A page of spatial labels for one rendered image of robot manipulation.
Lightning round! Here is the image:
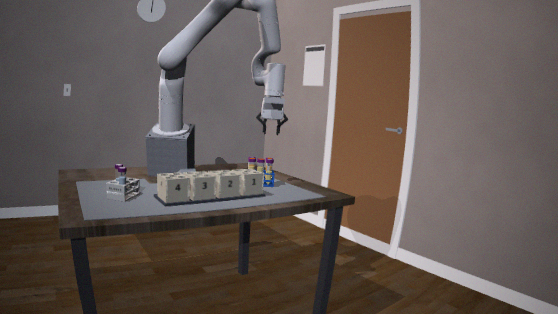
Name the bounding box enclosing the blue tube rack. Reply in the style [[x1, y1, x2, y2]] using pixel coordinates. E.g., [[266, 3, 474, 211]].
[[263, 170, 275, 187]]

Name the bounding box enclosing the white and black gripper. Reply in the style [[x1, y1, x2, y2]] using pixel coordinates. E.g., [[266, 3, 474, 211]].
[[257, 99, 288, 135]]

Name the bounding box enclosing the grey bench mat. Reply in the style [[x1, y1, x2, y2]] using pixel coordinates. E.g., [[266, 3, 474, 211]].
[[76, 178, 326, 221]]

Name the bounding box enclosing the white tube rack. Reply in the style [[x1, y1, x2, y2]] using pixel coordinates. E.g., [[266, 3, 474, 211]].
[[106, 177, 140, 202]]

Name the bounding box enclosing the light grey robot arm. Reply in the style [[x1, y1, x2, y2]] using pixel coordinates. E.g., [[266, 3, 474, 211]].
[[152, 0, 285, 137]]

